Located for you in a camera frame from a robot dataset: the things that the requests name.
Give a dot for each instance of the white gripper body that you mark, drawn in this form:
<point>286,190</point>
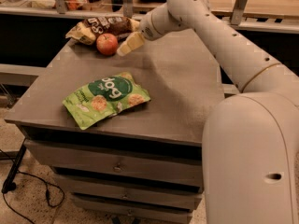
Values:
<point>149,29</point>

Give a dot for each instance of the brown chip bag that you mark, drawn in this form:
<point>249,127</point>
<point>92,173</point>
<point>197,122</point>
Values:
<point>88,30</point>

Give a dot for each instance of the middle drawer front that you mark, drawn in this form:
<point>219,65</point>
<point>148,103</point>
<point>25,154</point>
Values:
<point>124,192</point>

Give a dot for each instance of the green snack bag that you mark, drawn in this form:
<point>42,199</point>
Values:
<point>104,98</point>

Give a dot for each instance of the grey drawer cabinet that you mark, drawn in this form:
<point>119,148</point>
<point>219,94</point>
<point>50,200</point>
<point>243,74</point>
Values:
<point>123,135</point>

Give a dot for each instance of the red apple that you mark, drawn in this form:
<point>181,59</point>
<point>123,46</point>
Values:
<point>107,44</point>

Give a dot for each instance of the metal bracket middle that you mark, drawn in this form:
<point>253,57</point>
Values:
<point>127,8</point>

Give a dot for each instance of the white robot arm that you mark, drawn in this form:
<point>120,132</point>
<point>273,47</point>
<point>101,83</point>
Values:
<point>251,139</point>

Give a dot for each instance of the metal bracket right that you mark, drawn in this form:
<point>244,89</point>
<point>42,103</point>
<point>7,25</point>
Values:
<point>238,11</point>

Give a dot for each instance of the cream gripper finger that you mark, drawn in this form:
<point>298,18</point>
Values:
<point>134,41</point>

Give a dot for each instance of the black stand leg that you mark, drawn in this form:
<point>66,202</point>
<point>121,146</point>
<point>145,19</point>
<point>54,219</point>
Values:
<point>16,158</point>

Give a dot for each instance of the bottom drawer front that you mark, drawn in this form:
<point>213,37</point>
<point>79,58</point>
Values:
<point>132,209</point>

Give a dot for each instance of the drawer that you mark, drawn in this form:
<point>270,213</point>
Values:
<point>132,209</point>
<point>124,192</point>
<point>115,162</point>

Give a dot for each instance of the top drawer front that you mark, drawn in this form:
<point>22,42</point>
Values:
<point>115,162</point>

